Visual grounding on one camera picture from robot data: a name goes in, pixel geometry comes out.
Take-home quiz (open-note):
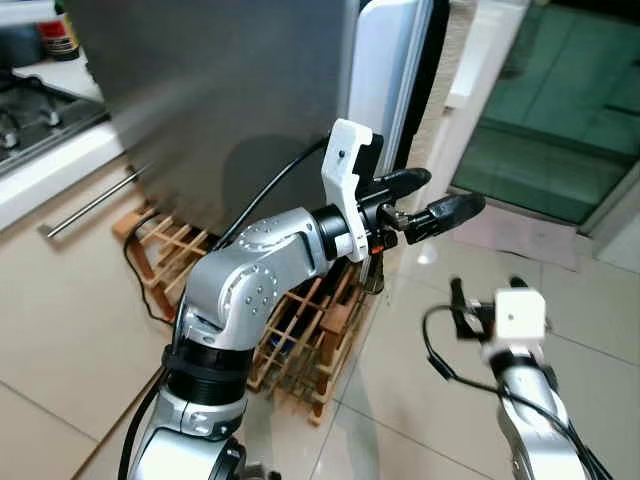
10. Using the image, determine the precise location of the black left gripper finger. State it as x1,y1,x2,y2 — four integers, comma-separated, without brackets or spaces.
400,193,487,244
376,168,433,201

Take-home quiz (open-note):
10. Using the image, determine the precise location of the white fridge door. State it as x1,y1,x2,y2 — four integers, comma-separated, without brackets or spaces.
345,0,451,186

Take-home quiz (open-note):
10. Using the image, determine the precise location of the grey fridge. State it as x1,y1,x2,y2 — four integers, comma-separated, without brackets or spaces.
65,0,361,236

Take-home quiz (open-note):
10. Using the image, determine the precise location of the pink floor mat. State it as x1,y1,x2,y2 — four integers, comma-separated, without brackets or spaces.
455,205,583,271

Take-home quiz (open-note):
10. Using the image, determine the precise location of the wooden slatted rack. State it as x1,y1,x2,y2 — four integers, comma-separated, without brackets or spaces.
112,205,386,426

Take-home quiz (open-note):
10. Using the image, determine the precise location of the grey robot leg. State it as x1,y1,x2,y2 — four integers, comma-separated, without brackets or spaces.
238,465,283,480

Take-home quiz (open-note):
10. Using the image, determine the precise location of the beige kitchen cabinet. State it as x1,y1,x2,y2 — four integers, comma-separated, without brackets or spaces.
0,120,201,480

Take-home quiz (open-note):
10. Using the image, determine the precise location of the steel gas stove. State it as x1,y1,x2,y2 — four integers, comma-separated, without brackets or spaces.
0,70,109,181

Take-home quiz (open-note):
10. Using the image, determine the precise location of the dark red-labelled bottle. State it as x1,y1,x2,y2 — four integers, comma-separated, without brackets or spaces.
40,12,81,63

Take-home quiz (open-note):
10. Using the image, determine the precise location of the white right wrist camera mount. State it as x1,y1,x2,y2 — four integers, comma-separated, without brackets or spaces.
494,288,548,342

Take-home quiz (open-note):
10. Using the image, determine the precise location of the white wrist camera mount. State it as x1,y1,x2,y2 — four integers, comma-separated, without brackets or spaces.
494,288,548,342
320,118,386,264

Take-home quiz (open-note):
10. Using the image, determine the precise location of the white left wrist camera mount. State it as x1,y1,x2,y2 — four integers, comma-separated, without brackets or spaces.
320,118,386,264

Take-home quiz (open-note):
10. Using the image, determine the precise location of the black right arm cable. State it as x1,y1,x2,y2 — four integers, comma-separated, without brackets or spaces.
422,303,611,480

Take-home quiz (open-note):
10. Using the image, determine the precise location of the steel cabinet handle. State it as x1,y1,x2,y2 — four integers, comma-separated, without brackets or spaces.
43,163,151,239

